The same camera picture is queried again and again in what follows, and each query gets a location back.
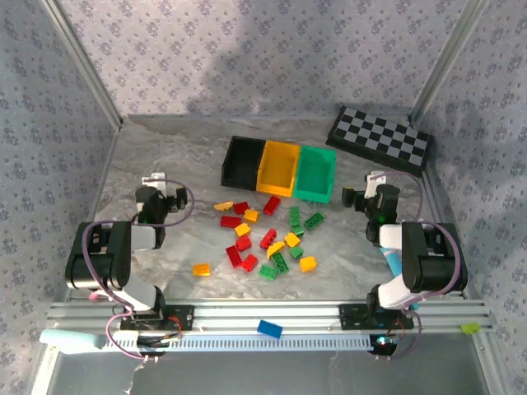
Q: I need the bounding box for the white slotted cable duct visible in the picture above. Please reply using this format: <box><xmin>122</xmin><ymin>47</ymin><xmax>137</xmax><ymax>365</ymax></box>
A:
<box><xmin>100</xmin><ymin>331</ymin><xmax>378</xmax><ymax>353</ymax></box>

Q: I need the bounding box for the pale blue plastic piece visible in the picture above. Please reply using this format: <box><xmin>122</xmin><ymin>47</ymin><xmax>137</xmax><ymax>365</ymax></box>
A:
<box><xmin>39</xmin><ymin>328</ymin><xmax>106</xmax><ymax>355</ymax></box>

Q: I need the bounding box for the yellow plastic bin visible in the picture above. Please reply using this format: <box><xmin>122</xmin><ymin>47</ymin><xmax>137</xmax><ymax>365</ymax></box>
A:
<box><xmin>255</xmin><ymin>139</ymin><xmax>301</xmax><ymax>198</ymax></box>

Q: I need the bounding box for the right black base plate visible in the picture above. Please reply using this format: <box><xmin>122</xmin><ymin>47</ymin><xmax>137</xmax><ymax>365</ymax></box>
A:
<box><xmin>338</xmin><ymin>303</ymin><xmax>415</xmax><ymax>331</ymax></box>

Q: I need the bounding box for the right black controller board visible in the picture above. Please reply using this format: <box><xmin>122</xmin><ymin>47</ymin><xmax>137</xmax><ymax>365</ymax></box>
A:
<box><xmin>368</xmin><ymin>333</ymin><xmax>400</xmax><ymax>359</ymax></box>

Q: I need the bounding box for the light blue toy tool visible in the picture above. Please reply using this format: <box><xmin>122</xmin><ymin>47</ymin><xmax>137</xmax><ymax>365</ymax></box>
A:
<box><xmin>378</xmin><ymin>245</ymin><xmax>421</xmax><ymax>312</ymax></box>

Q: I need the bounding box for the black controller board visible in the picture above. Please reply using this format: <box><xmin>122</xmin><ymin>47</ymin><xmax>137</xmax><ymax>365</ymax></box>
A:
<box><xmin>368</xmin><ymin>333</ymin><xmax>400</xmax><ymax>359</ymax></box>
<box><xmin>135</xmin><ymin>335</ymin><xmax>172</xmax><ymax>358</ymax></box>

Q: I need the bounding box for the blue lego brick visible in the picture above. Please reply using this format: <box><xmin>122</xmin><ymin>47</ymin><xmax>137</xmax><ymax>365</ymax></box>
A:
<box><xmin>256</xmin><ymin>319</ymin><xmax>284</xmax><ymax>340</ymax></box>

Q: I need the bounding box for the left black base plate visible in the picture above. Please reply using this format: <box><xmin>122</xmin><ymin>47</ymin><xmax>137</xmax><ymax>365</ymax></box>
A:
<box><xmin>119</xmin><ymin>304</ymin><xmax>195</xmax><ymax>332</ymax></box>

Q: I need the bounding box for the black plastic bin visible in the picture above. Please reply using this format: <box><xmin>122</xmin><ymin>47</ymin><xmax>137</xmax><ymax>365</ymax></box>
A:
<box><xmin>221</xmin><ymin>135</ymin><xmax>267</xmax><ymax>193</ymax></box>

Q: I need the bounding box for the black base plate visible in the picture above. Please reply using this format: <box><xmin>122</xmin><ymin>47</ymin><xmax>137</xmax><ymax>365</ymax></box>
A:
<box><xmin>338</xmin><ymin>303</ymin><xmax>415</xmax><ymax>331</ymax></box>
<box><xmin>119</xmin><ymin>304</ymin><xmax>195</xmax><ymax>332</ymax></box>

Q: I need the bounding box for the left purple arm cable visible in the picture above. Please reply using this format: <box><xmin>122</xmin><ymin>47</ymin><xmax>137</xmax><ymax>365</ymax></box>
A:
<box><xmin>81</xmin><ymin>177</ymin><xmax>197</xmax><ymax>363</ymax></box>

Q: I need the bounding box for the green plastic bin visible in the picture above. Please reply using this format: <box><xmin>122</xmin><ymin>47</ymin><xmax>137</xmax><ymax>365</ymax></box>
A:
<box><xmin>291</xmin><ymin>145</ymin><xmax>338</xmax><ymax>206</ymax></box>

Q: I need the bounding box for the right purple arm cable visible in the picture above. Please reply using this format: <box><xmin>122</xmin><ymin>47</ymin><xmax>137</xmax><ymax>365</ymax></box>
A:
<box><xmin>376</xmin><ymin>170</ymin><xmax>460</xmax><ymax>361</ymax></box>

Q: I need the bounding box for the aluminium mounting rail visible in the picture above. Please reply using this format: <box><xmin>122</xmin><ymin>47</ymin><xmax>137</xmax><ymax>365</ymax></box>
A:
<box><xmin>45</xmin><ymin>299</ymin><xmax>495</xmax><ymax>335</ymax></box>

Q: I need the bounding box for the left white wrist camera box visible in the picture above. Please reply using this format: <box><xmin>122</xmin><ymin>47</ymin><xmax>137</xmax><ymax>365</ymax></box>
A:
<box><xmin>141</xmin><ymin>172</ymin><xmax>169</xmax><ymax>191</ymax></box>

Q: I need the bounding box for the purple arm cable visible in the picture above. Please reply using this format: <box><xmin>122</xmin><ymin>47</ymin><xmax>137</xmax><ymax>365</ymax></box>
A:
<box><xmin>81</xmin><ymin>177</ymin><xmax>197</xmax><ymax>363</ymax></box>
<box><xmin>376</xmin><ymin>170</ymin><xmax>460</xmax><ymax>361</ymax></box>

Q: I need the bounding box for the folded black grey chessboard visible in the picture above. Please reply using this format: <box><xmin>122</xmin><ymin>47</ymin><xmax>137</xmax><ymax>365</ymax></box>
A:
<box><xmin>324</xmin><ymin>105</ymin><xmax>433</xmax><ymax>179</ymax></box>

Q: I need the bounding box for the left black controller board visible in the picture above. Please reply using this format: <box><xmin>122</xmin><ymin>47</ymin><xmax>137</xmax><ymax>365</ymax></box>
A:
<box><xmin>135</xmin><ymin>335</ymin><xmax>172</xmax><ymax>358</ymax></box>

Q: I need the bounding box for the aluminium frame post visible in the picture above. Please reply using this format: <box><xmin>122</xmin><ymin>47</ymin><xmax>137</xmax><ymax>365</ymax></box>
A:
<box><xmin>409</xmin><ymin>0</ymin><xmax>491</xmax><ymax>124</ymax></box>
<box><xmin>40</xmin><ymin>0</ymin><xmax>124</xmax><ymax>129</ymax></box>

